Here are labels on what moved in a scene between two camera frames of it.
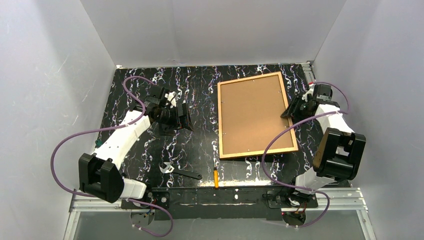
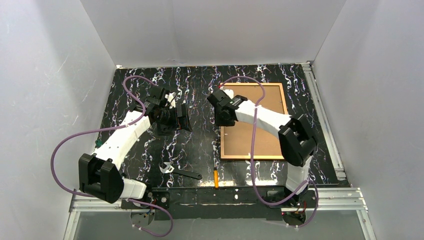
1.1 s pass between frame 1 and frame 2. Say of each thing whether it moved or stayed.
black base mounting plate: stayed
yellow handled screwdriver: stayed
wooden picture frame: moved
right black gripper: moved
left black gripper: stayed
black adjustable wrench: stayed
